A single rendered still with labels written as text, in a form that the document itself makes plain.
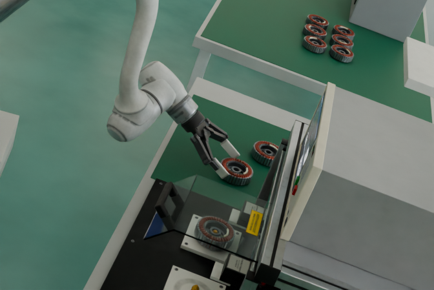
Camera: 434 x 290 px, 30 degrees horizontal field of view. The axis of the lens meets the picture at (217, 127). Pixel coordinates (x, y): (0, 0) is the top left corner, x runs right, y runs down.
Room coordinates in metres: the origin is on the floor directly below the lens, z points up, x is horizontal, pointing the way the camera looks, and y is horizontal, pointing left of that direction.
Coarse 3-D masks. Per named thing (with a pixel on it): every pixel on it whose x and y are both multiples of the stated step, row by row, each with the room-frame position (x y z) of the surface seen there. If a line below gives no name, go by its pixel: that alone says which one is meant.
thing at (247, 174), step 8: (224, 160) 2.24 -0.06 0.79; (232, 160) 2.26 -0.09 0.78; (240, 160) 2.27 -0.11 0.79; (232, 168) 2.23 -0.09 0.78; (240, 168) 2.26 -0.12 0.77; (248, 168) 2.25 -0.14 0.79; (232, 176) 2.17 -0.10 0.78; (240, 176) 2.18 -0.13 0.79; (248, 176) 2.20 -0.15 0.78; (240, 184) 2.18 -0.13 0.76
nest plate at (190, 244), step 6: (186, 240) 1.78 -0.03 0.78; (192, 240) 1.79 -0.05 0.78; (186, 246) 1.76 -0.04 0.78; (192, 246) 1.77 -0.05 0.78; (198, 246) 1.78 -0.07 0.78; (192, 252) 1.76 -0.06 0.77; (198, 252) 1.76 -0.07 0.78; (204, 252) 1.76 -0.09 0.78; (210, 252) 1.77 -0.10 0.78; (216, 252) 1.78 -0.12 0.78; (222, 252) 1.79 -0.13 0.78; (228, 252) 1.80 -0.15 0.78; (210, 258) 1.76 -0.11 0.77; (216, 258) 1.76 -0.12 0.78; (222, 258) 1.76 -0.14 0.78
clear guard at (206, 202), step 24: (192, 192) 1.60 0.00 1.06; (216, 192) 1.63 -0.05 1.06; (240, 192) 1.67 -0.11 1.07; (168, 216) 1.51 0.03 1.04; (192, 216) 1.51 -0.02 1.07; (216, 216) 1.54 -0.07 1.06; (240, 216) 1.57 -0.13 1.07; (264, 216) 1.61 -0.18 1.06; (216, 240) 1.46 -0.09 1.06; (240, 240) 1.49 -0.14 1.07
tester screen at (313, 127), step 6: (318, 108) 1.87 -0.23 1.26; (318, 114) 1.81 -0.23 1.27; (312, 120) 1.90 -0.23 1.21; (318, 120) 1.75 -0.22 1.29; (312, 126) 1.83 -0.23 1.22; (312, 132) 1.77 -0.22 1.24; (312, 138) 1.72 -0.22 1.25; (306, 144) 1.78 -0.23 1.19; (312, 144) 1.67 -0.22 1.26; (294, 180) 1.69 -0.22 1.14
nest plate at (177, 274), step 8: (176, 272) 1.64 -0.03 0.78; (184, 272) 1.65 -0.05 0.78; (168, 280) 1.60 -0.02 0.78; (176, 280) 1.61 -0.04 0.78; (184, 280) 1.62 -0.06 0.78; (192, 280) 1.63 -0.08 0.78; (200, 280) 1.64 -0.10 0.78; (208, 280) 1.66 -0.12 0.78; (168, 288) 1.57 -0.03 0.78; (176, 288) 1.58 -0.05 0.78; (184, 288) 1.59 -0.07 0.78; (200, 288) 1.62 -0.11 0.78; (208, 288) 1.63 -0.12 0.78; (216, 288) 1.64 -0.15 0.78; (224, 288) 1.65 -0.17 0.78
